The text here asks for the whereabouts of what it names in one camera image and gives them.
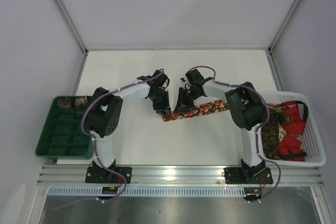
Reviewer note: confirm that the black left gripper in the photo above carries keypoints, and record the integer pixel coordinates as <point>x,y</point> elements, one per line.
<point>161,102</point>

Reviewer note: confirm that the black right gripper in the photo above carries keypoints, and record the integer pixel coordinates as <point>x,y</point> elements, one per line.
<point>182,98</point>

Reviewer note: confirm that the colourful patterned necktie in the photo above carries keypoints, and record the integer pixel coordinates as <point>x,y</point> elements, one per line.
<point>199,110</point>

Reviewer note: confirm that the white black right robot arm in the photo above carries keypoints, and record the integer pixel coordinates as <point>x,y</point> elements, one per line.
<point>248,109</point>

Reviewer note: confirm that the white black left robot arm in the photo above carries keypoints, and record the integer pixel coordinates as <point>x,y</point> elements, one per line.
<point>102,115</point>

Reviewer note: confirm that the orange brown rolled tie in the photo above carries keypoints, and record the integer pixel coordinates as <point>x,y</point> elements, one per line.
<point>81,102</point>

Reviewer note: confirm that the dark gold patterned tie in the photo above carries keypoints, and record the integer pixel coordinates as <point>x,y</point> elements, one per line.
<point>273,133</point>

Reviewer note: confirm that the rolled tie in tray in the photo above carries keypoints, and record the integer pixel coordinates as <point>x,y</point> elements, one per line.
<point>65,103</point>

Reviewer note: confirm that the green divided plastic tray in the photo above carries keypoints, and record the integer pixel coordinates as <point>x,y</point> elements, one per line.
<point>61,136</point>

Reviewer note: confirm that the red fabric tie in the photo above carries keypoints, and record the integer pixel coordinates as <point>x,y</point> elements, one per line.
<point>290,147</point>

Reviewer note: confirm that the white plastic basket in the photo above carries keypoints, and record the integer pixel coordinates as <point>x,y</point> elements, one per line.
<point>311,140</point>

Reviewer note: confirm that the white slotted cable duct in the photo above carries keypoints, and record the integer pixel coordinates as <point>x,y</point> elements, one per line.
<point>149,191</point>

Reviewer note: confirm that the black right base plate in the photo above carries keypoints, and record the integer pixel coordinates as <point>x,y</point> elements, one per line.
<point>238,175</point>

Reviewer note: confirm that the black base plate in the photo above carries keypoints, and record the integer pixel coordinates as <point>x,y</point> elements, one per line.
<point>98,175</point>
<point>238,175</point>

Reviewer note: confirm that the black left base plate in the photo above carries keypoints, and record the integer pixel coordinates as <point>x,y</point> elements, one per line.
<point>98,175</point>

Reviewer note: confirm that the aluminium mounting rail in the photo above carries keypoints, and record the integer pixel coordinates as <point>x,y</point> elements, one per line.
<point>150,175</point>

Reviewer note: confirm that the aluminium frame post right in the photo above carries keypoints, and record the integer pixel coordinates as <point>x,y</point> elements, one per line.
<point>284,24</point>

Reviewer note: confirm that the aluminium frame post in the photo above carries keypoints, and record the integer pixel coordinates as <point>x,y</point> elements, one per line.
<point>71,25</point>
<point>284,24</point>

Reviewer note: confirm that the aluminium frame post left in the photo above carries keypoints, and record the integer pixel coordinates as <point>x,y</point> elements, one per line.
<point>71,25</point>

